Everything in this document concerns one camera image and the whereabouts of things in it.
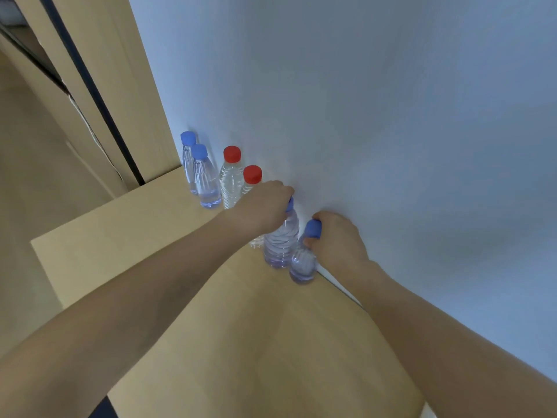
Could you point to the person's right hand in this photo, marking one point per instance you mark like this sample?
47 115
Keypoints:
339 245

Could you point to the blue-capped clear water bottle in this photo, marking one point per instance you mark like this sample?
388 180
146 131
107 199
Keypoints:
282 243
188 161
206 182
302 263

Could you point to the person's left forearm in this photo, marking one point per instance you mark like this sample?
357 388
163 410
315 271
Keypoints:
130 300

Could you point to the light wooden cabinet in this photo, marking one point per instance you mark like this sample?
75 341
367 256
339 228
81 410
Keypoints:
117 82

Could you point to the person's right forearm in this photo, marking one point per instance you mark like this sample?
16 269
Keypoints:
435 348

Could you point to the person's right thumb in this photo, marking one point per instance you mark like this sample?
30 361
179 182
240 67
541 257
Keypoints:
311 243

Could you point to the person's left fingers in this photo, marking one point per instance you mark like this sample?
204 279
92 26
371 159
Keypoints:
282 191

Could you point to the red-capped clear water bottle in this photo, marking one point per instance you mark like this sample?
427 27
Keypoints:
253 174
231 182

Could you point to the person's left hand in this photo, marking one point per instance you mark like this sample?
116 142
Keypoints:
259 211

